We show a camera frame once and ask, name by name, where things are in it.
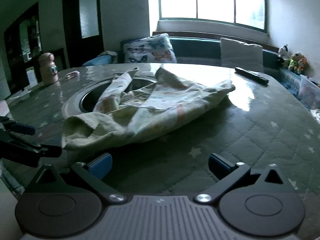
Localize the black remote control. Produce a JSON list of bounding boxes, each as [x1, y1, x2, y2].
[[234, 67, 269, 86]]

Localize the round induction cooker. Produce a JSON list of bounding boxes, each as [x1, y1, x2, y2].
[[61, 75, 156, 119]]

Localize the pink hair tie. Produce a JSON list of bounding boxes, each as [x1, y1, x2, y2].
[[64, 70, 81, 80]]

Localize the plain grey pillow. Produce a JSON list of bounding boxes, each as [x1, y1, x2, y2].
[[220, 38, 264, 73]]

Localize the blue cushion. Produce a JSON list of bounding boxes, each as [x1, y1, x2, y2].
[[82, 50, 118, 66]]

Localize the green bench sofa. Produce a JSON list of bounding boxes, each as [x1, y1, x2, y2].
[[120, 31, 320, 91]]

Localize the clear plastic storage box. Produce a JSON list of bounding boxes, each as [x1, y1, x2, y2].
[[298, 75, 320, 110]]

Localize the pink cartoon bottle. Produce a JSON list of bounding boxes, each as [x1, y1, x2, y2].
[[39, 53, 59, 86]]

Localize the orange green plush toys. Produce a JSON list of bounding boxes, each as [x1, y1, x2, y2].
[[288, 52, 309, 75]]

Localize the black white plush toy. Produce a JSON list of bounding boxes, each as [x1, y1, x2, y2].
[[278, 44, 290, 63]]

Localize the window with green frame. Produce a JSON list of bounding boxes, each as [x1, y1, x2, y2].
[[159, 0, 266, 32]]

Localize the patterned children's garment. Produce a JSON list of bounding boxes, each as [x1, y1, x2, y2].
[[61, 67, 235, 151]]

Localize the butterfly print pillow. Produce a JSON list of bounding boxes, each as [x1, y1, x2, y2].
[[123, 33, 177, 63]]

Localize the dark door with glass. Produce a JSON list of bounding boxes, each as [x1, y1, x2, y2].
[[62, 0, 104, 68]]

